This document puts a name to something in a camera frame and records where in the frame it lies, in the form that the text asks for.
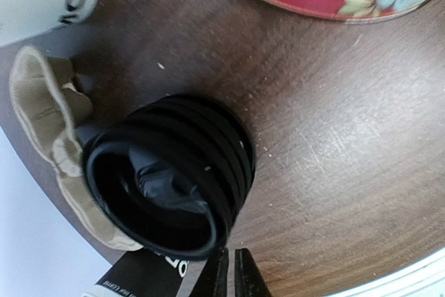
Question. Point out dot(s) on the stack of black lids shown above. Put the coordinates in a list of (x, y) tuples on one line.
[(173, 175)]

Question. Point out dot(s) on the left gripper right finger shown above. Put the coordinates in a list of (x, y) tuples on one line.
[(248, 280)]

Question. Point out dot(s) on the stack of paper cups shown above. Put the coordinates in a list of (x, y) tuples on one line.
[(141, 273)]

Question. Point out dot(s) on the cardboard cup carrier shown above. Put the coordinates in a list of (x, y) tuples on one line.
[(49, 107)]

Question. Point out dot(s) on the aluminium front rail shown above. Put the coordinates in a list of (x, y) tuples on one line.
[(423, 278)]

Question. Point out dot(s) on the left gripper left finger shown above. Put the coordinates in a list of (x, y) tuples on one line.
[(212, 281)]

